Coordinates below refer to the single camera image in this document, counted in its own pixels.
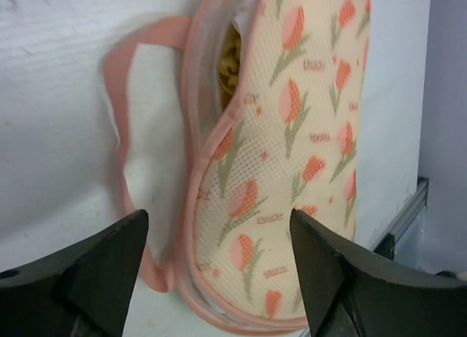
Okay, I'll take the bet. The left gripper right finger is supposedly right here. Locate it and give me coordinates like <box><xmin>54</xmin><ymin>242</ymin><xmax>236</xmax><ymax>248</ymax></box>
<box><xmin>290</xmin><ymin>209</ymin><xmax>466</xmax><ymax>336</ymax></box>

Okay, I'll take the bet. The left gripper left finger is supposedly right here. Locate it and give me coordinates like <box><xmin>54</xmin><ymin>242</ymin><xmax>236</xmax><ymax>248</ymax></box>
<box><xmin>1</xmin><ymin>209</ymin><xmax>149</xmax><ymax>336</ymax></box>

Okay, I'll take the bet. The floral mesh laundry bag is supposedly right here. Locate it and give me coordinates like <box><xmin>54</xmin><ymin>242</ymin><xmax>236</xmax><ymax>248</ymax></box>
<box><xmin>102</xmin><ymin>0</ymin><xmax>371</xmax><ymax>336</ymax></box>

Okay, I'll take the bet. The yellow bra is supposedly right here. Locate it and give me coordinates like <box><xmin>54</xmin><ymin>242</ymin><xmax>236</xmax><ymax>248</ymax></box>
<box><xmin>217</xmin><ymin>25</ymin><xmax>242</xmax><ymax>110</ymax></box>

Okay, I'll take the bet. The aluminium front rail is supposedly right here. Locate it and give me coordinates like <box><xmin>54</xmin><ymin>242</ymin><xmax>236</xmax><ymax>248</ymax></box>
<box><xmin>372</xmin><ymin>177</ymin><xmax>429</xmax><ymax>260</ymax></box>

